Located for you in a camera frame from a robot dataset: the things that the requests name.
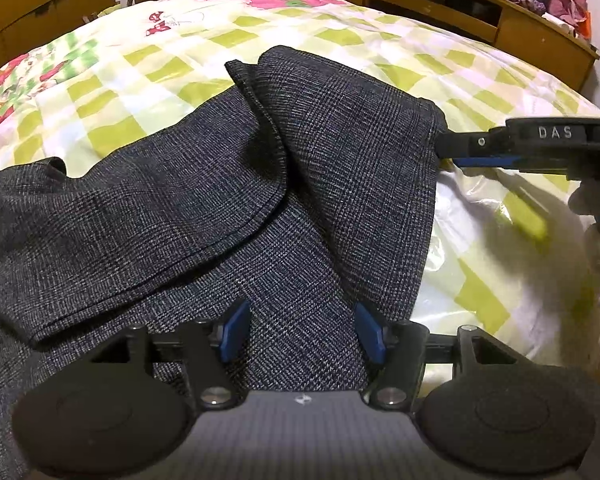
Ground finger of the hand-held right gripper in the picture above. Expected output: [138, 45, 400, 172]
[436, 129, 522, 169]

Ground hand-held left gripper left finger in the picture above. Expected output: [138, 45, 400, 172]
[87, 300, 253, 411]

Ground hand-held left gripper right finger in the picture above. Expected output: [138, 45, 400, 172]
[355, 302, 518, 408]

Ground dark grey plaid pants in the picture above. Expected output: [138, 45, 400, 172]
[0, 45, 448, 463]

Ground person's right hand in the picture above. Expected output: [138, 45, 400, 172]
[568, 179, 600, 313]

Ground wooden headboard shelf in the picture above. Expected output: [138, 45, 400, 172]
[314, 0, 600, 104]

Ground green checked printed quilt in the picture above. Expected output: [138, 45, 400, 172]
[0, 0, 600, 391]

